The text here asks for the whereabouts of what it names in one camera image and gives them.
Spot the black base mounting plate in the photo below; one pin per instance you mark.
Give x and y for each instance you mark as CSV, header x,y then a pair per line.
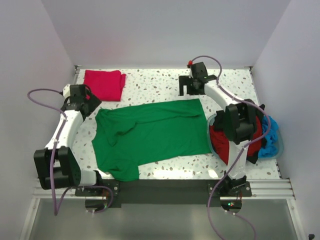
x,y
149,191

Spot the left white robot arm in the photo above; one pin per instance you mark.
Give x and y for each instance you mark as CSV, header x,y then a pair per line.
x,y
56,162

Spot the green t-shirt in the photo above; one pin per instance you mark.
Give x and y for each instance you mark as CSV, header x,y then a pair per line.
x,y
129,137

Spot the translucent blue laundry basket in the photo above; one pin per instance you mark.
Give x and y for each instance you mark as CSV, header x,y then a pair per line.
x,y
219,143

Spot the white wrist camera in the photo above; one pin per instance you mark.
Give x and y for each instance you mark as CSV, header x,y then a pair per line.
x,y
66,92
192,69

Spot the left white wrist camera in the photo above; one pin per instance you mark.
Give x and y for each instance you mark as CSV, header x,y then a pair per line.
x,y
66,92

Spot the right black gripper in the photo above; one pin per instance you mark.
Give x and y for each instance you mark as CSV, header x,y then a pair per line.
x,y
184,80

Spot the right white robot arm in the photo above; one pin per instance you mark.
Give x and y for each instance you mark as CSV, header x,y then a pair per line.
x,y
238,123

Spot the bright blue t-shirt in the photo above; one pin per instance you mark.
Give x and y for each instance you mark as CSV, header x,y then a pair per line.
x,y
269,148

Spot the folded pink red t-shirt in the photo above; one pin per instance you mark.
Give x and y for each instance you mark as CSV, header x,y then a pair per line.
x,y
107,86

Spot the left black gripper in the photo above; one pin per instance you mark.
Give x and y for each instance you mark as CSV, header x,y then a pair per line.
x,y
93,102

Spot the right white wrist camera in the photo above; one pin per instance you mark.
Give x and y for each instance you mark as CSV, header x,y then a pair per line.
x,y
192,69

